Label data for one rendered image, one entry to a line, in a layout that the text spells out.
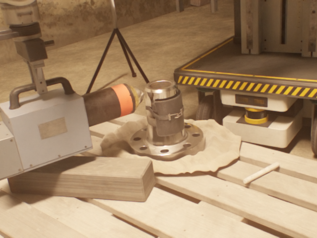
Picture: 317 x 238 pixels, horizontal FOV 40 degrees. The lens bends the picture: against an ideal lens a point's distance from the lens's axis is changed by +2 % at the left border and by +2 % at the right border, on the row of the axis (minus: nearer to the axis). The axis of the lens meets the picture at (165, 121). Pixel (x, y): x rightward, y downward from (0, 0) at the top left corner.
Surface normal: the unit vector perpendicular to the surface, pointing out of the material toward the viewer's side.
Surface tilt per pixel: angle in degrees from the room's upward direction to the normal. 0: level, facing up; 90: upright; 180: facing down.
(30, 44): 90
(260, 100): 90
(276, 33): 90
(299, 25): 90
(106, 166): 0
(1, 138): 0
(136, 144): 0
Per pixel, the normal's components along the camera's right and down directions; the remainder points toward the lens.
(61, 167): -0.11, -0.91
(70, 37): 0.75, 0.17
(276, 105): -0.54, 0.40
